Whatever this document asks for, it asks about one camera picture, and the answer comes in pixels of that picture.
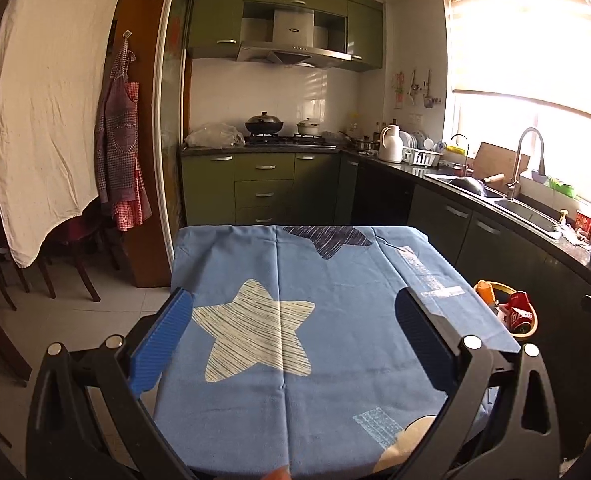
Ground window roller blind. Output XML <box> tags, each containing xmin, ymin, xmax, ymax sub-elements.
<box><xmin>443</xmin><ymin>0</ymin><xmax>591</xmax><ymax>131</ymax></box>

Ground yellow rimmed trash bin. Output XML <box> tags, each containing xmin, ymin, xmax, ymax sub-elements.
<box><xmin>473</xmin><ymin>280</ymin><xmax>539</xmax><ymax>337</ymax></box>

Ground blue star print tablecloth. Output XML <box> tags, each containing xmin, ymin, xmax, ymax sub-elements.
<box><xmin>153</xmin><ymin>224</ymin><xmax>521</xmax><ymax>480</ymax></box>

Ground hanging kitchen utensils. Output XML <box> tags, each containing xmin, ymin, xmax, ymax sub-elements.
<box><xmin>393</xmin><ymin>69</ymin><xmax>444</xmax><ymax>110</ymax></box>

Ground crushed red soda can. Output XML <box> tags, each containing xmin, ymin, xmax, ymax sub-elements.
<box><xmin>505</xmin><ymin>291</ymin><xmax>535</xmax><ymax>329</ymax></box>

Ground black lidded wok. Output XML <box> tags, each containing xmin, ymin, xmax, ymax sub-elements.
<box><xmin>246</xmin><ymin>111</ymin><xmax>284</xmax><ymax>136</ymax></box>

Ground green sponge holder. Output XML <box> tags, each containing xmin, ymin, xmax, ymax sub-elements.
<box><xmin>548</xmin><ymin>176</ymin><xmax>577</xmax><ymax>199</ymax></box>

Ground white dish rack with dishes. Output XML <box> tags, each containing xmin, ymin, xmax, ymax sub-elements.
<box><xmin>400</xmin><ymin>131</ymin><xmax>441</xmax><ymax>167</ymax></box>

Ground gas stove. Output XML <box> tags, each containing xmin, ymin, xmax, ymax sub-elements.
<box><xmin>244</xmin><ymin>134</ymin><xmax>339</xmax><ymax>149</ymax></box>

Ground red checked apron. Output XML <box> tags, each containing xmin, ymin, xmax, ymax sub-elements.
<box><xmin>94</xmin><ymin>30</ymin><xmax>153</xmax><ymax>232</ymax></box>

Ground green cabinets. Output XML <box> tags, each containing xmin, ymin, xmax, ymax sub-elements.
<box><xmin>180</xmin><ymin>152</ymin><xmax>357</xmax><ymax>229</ymax></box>
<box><xmin>186</xmin><ymin>0</ymin><xmax>386</xmax><ymax>72</ymax></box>

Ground wooden cutting board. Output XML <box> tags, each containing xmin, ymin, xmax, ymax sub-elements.
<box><xmin>473</xmin><ymin>141</ymin><xmax>531</xmax><ymax>181</ymax></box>

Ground clear plastic bag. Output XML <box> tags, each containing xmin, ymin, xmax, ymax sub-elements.
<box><xmin>184</xmin><ymin>121</ymin><xmax>247</xmax><ymax>150</ymax></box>

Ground small steel saucepan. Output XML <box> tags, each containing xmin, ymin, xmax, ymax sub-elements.
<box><xmin>340</xmin><ymin>132</ymin><xmax>379</xmax><ymax>154</ymax></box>

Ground white kettle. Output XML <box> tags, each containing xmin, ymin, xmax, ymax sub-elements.
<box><xmin>378</xmin><ymin>124</ymin><xmax>404</xmax><ymax>164</ymax></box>

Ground dark wooden chair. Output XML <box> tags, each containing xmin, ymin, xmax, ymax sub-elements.
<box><xmin>40</xmin><ymin>200</ymin><xmax>122</xmax><ymax>304</ymax></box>

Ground dark counter cabinets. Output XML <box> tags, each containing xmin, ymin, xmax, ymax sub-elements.
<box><xmin>338</xmin><ymin>155</ymin><xmax>591</xmax><ymax>321</ymax></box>

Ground white hanging cloth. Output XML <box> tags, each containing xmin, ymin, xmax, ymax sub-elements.
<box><xmin>0</xmin><ymin>0</ymin><xmax>134</xmax><ymax>270</ymax></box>

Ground green upper cabinets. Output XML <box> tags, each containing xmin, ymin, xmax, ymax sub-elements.
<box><xmin>186</xmin><ymin>0</ymin><xmax>386</xmax><ymax>72</ymax></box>

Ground steel kitchen faucet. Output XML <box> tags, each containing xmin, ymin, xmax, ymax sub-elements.
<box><xmin>504</xmin><ymin>127</ymin><xmax>547</xmax><ymax>201</ymax></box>

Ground green lower cabinets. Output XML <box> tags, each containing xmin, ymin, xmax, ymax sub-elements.
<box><xmin>180</xmin><ymin>152</ymin><xmax>357</xmax><ymax>229</ymax></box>

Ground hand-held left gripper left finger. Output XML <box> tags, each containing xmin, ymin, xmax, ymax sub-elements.
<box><xmin>26</xmin><ymin>287</ymin><xmax>196</xmax><ymax>480</ymax></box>

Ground steel double sink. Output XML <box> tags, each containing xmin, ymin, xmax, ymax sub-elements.
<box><xmin>423</xmin><ymin>172</ymin><xmax>562</xmax><ymax>234</ymax></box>

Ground steel range hood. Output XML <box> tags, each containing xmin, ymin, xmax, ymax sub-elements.
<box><xmin>236</xmin><ymin>1</ymin><xmax>354</xmax><ymax>69</ymax></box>

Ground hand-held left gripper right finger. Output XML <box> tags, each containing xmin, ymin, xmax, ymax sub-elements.
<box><xmin>394</xmin><ymin>287</ymin><xmax>561</xmax><ymax>480</ymax></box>

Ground dark wok with wooden handle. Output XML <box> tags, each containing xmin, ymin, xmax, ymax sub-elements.
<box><xmin>448</xmin><ymin>173</ymin><xmax>505</xmax><ymax>199</ymax></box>

